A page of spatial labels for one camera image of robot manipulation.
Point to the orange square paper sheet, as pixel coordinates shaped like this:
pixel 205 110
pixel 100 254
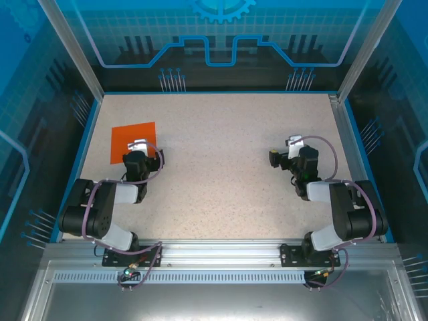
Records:
pixel 120 143

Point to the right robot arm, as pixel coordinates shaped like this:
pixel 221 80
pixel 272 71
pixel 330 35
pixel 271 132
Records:
pixel 347 207

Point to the sheet metal tray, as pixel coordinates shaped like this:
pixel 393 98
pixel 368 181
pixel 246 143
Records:
pixel 214 301

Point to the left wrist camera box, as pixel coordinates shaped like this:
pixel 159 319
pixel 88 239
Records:
pixel 140 146

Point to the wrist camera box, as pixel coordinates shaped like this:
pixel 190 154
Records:
pixel 296 147
pixel 140 146

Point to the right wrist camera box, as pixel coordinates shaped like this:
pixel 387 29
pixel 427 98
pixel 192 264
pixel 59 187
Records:
pixel 296 147

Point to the aluminium side rail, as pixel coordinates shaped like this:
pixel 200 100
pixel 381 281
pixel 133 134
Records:
pixel 351 160

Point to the blue table border frame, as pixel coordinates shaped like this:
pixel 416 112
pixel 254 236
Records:
pixel 84 147

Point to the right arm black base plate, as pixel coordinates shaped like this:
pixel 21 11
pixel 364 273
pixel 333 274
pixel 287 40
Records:
pixel 289 255

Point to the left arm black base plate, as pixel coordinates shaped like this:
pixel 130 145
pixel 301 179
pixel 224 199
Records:
pixel 112 258

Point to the blue printed enclosure panel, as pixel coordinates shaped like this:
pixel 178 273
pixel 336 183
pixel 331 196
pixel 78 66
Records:
pixel 26 133
pixel 401 133
pixel 133 26

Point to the aluminium mounting rail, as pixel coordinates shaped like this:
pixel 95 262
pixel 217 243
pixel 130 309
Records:
pixel 217 254

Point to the aluminium frame post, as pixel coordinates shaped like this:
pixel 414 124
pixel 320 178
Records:
pixel 74 50
pixel 366 50

